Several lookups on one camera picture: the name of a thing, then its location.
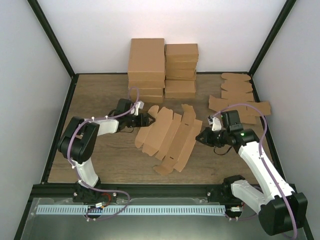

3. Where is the grey metal base plate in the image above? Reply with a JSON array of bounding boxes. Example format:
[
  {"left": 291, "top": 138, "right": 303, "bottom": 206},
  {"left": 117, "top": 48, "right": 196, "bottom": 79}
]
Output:
[{"left": 22, "top": 198, "right": 270, "bottom": 240}]

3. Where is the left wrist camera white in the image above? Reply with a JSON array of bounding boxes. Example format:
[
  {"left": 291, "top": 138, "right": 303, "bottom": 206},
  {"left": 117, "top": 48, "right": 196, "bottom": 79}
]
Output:
[{"left": 131, "top": 100, "right": 144, "bottom": 116}]

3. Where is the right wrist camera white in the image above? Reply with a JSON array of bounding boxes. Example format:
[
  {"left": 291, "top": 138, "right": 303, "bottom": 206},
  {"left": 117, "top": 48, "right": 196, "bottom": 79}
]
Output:
[{"left": 207, "top": 115, "right": 222, "bottom": 132}]

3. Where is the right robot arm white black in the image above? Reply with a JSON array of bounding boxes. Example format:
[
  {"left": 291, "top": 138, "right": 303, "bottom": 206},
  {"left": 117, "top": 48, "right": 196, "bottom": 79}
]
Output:
[{"left": 195, "top": 110, "right": 308, "bottom": 240}]

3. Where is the top large folded cardboard box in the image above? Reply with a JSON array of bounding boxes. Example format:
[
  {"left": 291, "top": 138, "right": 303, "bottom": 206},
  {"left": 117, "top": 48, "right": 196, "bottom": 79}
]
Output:
[{"left": 127, "top": 38, "right": 165, "bottom": 81}]

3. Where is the purple cable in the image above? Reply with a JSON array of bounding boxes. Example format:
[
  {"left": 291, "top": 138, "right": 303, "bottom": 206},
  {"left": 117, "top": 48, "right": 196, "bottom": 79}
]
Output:
[
  {"left": 212, "top": 103, "right": 300, "bottom": 238},
  {"left": 67, "top": 86, "right": 141, "bottom": 223}
]

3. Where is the bottom small folded box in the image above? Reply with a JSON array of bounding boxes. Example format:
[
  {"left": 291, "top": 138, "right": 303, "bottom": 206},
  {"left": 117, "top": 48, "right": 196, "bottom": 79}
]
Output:
[{"left": 164, "top": 80, "right": 196, "bottom": 99}]

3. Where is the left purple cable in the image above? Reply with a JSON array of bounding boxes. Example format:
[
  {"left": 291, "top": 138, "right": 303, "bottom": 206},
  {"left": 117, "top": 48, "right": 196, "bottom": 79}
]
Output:
[{"left": 67, "top": 86, "right": 141, "bottom": 223}]

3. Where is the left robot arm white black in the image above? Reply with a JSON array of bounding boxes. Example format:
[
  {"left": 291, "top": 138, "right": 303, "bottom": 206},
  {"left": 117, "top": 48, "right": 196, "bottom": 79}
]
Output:
[{"left": 57, "top": 98, "right": 156, "bottom": 203}]

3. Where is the light blue slotted cable duct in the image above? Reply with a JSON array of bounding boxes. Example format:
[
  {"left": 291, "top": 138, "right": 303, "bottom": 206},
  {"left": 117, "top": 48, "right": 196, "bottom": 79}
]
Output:
[{"left": 36, "top": 204, "right": 226, "bottom": 216}]

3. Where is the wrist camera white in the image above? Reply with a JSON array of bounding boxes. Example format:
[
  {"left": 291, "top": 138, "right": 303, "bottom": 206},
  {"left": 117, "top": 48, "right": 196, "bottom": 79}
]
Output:
[
  {"left": 207, "top": 115, "right": 222, "bottom": 132},
  {"left": 131, "top": 100, "right": 144, "bottom": 116}
]

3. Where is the black aluminium frame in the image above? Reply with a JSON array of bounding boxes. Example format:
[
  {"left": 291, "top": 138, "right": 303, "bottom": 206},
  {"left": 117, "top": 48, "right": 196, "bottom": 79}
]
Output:
[{"left": 13, "top": 0, "right": 316, "bottom": 240}]

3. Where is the bottom large folded box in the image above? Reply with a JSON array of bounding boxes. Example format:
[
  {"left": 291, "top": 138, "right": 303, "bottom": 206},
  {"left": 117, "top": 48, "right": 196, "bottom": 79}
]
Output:
[{"left": 138, "top": 95, "right": 164, "bottom": 104}]

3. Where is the top small folded cardboard box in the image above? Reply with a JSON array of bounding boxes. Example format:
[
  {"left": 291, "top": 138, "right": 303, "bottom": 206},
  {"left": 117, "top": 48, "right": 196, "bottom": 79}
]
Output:
[{"left": 165, "top": 43, "right": 199, "bottom": 62}]

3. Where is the stack of flat cardboard blanks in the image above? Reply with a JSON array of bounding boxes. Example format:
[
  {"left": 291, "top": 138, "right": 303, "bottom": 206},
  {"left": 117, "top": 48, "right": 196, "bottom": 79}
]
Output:
[{"left": 208, "top": 72, "right": 271, "bottom": 125}]

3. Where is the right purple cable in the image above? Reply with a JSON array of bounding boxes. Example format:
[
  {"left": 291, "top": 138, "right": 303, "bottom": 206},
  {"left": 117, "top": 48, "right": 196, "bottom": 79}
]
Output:
[{"left": 212, "top": 103, "right": 300, "bottom": 238}]

